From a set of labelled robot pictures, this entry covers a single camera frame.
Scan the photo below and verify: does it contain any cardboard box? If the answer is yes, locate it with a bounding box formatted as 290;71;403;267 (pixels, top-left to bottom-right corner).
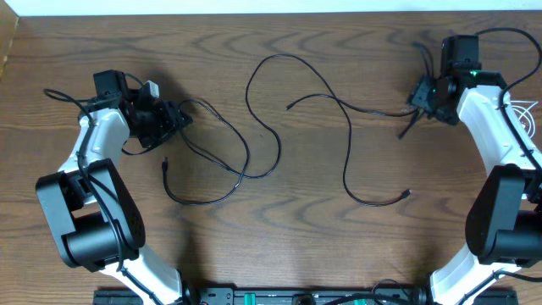
0;0;19;75

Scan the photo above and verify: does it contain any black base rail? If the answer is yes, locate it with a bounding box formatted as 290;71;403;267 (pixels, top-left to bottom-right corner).
92;288;519;305

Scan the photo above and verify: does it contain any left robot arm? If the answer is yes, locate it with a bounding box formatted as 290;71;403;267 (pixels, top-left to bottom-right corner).
36;69;201;304

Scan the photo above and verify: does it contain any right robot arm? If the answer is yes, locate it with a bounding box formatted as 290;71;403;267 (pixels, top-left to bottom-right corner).
408;34;541;304

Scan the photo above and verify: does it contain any white USB cable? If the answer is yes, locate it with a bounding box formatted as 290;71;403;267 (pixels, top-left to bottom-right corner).
510;99;540;141

